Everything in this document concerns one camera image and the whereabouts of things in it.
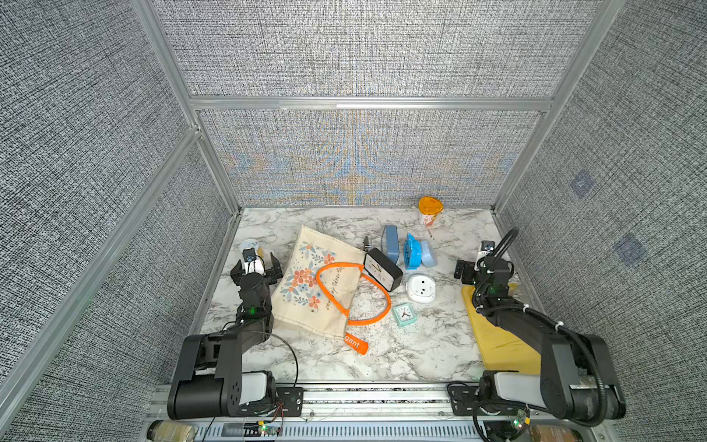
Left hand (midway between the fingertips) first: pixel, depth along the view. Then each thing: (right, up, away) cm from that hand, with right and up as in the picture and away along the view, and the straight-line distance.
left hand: (260, 253), depth 86 cm
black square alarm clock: (+39, -6, +4) cm, 40 cm away
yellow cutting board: (+74, -28, -3) cm, 79 cm away
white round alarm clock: (+52, -12, +6) cm, 54 cm away
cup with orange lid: (+59, +16, +21) cm, 64 cm away
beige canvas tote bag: (+18, -11, +2) cm, 21 cm away
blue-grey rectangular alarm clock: (+43, +3, +20) cm, 48 cm away
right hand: (+69, 0, +3) cm, 69 cm away
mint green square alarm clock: (+46, -19, +2) cm, 50 cm away
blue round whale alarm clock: (+49, 0, +7) cm, 50 cm away
